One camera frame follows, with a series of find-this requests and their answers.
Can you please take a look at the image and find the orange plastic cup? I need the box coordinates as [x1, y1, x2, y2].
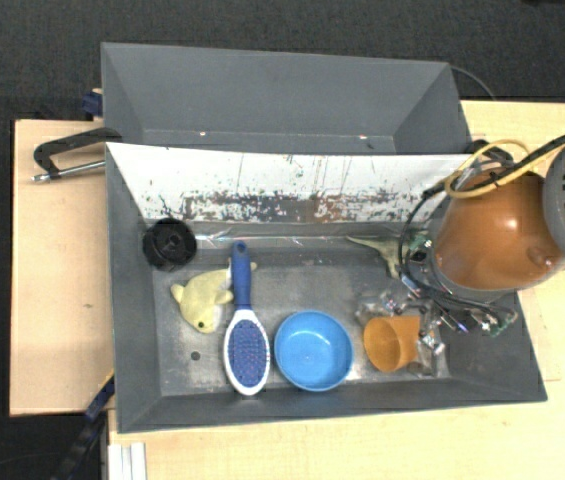
[362, 314, 424, 374]

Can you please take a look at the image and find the blue and white hairbrush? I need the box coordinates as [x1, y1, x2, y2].
[222, 240, 272, 397]

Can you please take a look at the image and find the black round spool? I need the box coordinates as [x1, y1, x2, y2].
[141, 217, 199, 273]

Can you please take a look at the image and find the grey metal bin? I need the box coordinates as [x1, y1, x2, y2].
[100, 41, 549, 434]

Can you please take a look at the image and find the pale wood board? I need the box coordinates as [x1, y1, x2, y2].
[9, 118, 117, 418]

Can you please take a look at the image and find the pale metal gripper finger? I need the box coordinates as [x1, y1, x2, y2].
[356, 291, 406, 325]
[414, 328, 447, 375]

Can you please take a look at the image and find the olive green toy dinosaur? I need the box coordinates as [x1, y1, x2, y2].
[345, 234, 406, 280]

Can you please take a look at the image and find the yellow plush toy animal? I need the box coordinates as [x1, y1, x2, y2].
[169, 261, 259, 335]

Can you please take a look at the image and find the blue plastic bowl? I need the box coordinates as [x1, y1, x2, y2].
[273, 309, 355, 393]

